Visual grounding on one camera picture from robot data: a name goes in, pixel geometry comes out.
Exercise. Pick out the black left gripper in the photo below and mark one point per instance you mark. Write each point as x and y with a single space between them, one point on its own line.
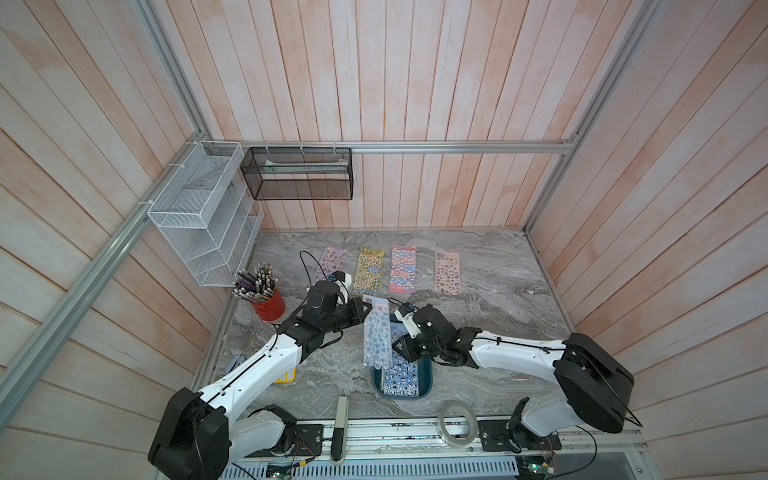
354 304

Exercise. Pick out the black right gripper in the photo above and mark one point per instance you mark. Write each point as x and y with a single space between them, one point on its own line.
406 346

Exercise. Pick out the teal storage box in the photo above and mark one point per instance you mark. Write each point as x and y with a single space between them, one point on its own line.
425 379

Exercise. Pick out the pink sticker sheet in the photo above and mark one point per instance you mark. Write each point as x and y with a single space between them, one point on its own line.
333 259

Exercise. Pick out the colourful small sticker sheet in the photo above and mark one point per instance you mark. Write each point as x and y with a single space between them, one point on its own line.
368 272

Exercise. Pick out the light blue sticker sheet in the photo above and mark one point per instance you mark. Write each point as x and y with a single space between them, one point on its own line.
377 351

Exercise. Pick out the red blue cat sticker sheet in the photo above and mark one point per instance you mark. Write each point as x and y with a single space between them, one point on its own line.
403 269

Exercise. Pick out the pastel sticker sheet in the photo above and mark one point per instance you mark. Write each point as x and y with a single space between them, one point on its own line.
447 273

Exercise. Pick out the dark blue sticker sheet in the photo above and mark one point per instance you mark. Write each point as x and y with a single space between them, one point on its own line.
401 379

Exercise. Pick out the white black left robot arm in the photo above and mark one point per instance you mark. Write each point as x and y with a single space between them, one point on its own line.
202 432

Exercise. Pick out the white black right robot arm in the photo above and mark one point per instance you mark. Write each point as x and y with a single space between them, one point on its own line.
592 387

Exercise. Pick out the red pencil cup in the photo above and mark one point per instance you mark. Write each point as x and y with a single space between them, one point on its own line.
259 288

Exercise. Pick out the yellow calculator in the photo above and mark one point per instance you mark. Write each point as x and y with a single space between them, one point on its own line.
288 377

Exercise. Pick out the clear tape roll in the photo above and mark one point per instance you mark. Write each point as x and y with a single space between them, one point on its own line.
457 425

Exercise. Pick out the blue binder clip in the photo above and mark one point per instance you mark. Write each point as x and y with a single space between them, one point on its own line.
236 362

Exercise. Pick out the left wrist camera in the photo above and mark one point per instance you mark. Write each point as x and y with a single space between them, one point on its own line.
343 281

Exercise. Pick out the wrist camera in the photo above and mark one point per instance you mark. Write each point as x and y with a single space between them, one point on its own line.
405 314
343 281

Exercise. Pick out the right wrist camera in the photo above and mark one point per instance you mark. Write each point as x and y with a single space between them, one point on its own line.
405 314

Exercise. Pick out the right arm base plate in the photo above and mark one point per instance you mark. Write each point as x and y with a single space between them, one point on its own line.
502 436

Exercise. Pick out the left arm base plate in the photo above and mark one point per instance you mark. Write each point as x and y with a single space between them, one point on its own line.
303 440

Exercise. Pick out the black mesh wall basket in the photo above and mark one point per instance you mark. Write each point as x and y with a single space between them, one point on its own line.
299 173

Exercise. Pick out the white mesh wall shelf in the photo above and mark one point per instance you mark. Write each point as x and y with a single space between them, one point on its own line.
208 215

